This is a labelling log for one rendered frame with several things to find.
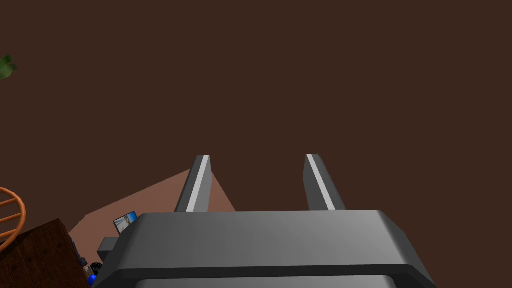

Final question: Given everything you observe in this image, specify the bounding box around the grey desk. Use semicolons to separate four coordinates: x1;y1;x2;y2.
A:
97;236;120;263

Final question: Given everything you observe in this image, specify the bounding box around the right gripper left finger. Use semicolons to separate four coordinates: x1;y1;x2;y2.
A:
174;154;213;214

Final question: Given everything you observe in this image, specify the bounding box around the orange wooden chair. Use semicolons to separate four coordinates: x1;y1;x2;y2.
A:
0;186;27;253

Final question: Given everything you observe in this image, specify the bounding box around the open laptop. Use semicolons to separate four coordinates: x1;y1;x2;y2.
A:
113;211;139;235

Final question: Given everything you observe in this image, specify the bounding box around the dark wooden table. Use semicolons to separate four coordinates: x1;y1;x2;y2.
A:
0;218;90;288

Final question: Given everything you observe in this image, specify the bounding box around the green plant leaf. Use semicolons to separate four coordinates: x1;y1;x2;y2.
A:
0;54;18;81

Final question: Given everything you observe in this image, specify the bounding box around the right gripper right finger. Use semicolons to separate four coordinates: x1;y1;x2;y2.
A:
302;153;347;212

